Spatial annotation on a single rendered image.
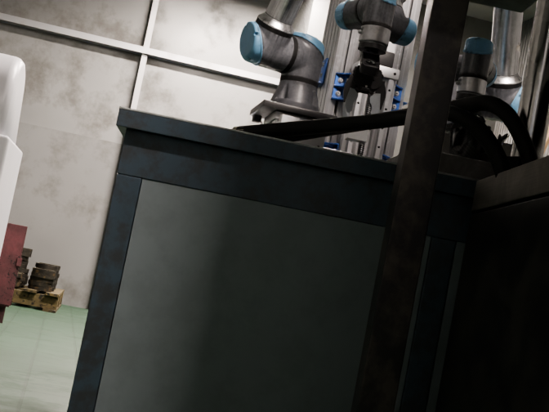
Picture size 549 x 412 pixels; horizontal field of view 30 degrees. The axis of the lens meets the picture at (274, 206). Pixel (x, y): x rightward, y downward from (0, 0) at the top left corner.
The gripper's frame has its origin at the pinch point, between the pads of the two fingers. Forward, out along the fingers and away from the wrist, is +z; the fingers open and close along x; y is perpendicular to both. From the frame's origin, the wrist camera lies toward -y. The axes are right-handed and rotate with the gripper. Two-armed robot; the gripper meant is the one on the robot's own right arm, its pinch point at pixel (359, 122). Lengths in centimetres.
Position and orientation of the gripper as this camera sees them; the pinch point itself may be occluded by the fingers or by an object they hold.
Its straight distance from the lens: 253.8
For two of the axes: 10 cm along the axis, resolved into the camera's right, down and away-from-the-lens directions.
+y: -0.6, 0.7, 10.0
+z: -1.9, 9.8, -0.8
